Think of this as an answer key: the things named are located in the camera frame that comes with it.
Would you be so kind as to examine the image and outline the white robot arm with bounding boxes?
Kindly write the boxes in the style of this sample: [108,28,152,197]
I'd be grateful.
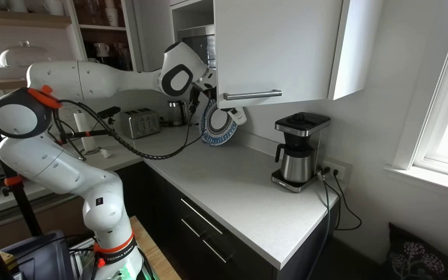
[0,42,217,280]

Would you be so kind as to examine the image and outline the white upper cabinet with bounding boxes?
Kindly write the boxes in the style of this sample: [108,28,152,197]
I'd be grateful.
[170,0,385,99]

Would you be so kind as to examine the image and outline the white cabinet door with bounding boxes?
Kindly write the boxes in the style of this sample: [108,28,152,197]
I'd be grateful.
[214,0,344,107]

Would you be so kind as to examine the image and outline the dark lower cabinet drawers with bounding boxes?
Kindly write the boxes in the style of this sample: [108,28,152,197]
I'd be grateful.
[119,163,332,280]

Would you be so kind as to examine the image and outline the blue patterned decorative plate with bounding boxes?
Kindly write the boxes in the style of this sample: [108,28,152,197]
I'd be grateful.
[200,101,239,146]

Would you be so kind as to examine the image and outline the stainless steel coffee maker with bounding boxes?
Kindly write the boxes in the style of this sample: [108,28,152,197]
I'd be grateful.
[271,112,330,192]

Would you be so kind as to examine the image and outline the silver toaster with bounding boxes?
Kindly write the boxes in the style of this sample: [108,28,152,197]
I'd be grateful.
[120,107,162,138]

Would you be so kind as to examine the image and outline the stainless steel microwave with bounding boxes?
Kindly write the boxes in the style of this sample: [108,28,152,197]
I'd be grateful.
[183,34,217,68]

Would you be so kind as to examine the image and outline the green patterned bench cushion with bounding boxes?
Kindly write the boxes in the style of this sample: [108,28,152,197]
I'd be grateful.
[385,224,448,280]

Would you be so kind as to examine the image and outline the glass cake dome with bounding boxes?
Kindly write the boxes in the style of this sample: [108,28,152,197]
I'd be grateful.
[0,40,54,68]

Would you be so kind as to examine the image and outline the wooden open shelf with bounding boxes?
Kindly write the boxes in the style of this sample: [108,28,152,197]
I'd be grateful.
[0,10,75,90]

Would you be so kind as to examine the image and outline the silver cabinet door handle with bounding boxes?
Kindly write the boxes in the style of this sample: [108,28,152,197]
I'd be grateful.
[223,88,284,99]

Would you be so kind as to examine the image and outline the black power cord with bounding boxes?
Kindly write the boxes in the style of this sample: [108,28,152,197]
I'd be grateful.
[307,166,365,280]

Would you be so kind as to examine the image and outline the white wall outlet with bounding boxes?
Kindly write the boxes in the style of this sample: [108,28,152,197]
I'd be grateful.
[321,158,352,182]

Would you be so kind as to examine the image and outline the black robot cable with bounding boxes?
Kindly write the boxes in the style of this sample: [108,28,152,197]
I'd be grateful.
[52,84,217,161]

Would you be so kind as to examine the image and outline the white window frame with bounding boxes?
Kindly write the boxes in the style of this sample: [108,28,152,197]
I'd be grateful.
[385,0,448,196]

